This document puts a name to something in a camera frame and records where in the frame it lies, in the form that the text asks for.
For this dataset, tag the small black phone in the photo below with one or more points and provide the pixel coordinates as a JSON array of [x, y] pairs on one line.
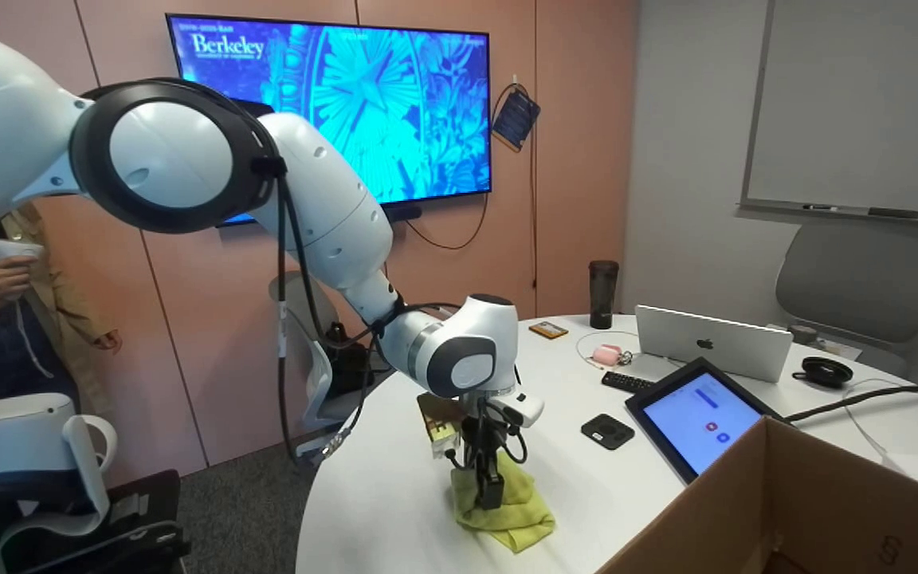
[[606, 433]]

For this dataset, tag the tan wrist camera mount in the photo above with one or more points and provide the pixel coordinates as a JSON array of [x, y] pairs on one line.
[[437, 421]]

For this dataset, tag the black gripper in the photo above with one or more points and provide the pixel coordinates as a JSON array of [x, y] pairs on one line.
[[488, 436]]

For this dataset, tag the black backpack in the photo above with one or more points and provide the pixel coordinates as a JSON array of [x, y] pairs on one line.
[[346, 361]]

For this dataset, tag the wall-mounted TV screen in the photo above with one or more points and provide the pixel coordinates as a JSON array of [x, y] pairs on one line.
[[406, 105]]

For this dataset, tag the grey white office chair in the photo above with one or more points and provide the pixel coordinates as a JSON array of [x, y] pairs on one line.
[[318, 371]]

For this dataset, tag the grey lounge chair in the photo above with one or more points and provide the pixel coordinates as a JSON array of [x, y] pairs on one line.
[[858, 274]]

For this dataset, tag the black wall tablet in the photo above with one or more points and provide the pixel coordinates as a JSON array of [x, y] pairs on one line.
[[515, 114]]

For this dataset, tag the black tumbler cup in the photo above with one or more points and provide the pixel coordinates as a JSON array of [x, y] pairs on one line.
[[605, 292]]

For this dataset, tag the silver laptop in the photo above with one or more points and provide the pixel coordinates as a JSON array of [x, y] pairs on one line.
[[710, 339]]

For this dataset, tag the black remote control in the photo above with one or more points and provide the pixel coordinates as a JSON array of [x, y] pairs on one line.
[[619, 379]]

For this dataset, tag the wall whiteboard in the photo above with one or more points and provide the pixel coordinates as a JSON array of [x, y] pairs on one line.
[[863, 105]]

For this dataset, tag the brown cardboard box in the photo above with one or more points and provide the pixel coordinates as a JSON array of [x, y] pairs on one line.
[[853, 511]]

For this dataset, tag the pink computer mouse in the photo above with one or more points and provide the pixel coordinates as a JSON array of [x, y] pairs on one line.
[[606, 351]]

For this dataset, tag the yellow-green towel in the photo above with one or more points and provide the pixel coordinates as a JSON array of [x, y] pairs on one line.
[[513, 522]]

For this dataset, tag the black round puck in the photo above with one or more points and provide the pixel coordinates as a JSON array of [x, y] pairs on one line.
[[823, 371]]

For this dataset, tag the black tablet blue screen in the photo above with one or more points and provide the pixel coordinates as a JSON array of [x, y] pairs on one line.
[[701, 418]]

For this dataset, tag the black video bar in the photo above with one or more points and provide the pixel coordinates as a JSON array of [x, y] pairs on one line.
[[404, 212]]

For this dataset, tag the white handheld controller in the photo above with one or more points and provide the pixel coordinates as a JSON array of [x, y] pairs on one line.
[[13, 249]]

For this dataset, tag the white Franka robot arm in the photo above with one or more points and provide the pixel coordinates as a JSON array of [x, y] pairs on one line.
[[333, 212]]

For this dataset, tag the small brown card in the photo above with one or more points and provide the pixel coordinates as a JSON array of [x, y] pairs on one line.
[[546, 328]]

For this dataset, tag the person's torso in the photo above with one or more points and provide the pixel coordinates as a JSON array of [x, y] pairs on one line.
[[1, 361]]

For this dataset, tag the small dark cup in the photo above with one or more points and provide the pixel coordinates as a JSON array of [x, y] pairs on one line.
[[800, 332]]

